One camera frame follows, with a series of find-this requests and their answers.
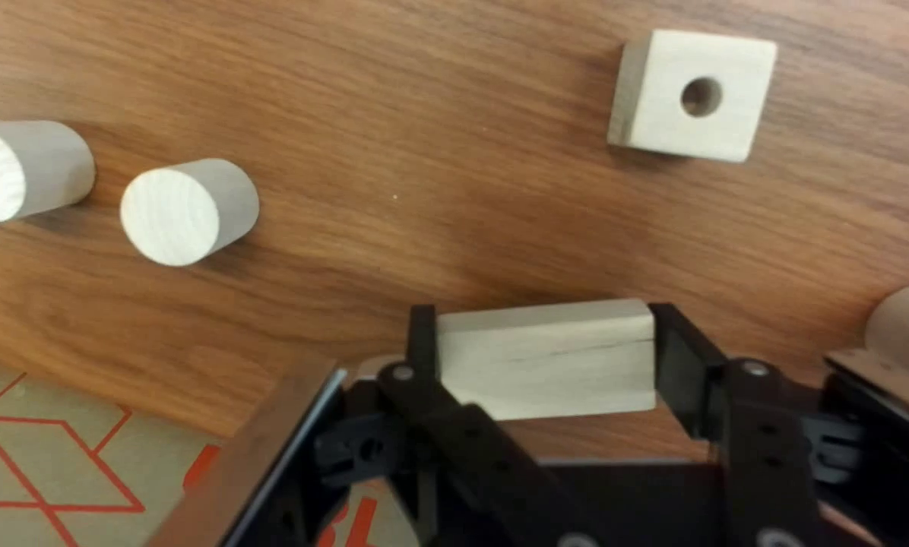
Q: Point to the small wooden cylinder block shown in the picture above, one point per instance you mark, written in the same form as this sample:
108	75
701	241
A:
184	213
18	170

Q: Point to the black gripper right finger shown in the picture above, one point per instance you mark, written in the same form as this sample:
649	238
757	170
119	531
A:
761	445

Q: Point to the wooden cube with hole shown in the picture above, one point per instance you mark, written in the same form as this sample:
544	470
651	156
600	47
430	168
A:
691	96

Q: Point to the large cardboard box red print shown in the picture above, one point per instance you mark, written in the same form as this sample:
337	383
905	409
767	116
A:
59	466

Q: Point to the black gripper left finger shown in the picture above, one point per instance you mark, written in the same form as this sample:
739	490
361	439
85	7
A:
472	456

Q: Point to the pale wooden cuboid block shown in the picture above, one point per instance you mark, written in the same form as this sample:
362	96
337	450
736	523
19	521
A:
549	359

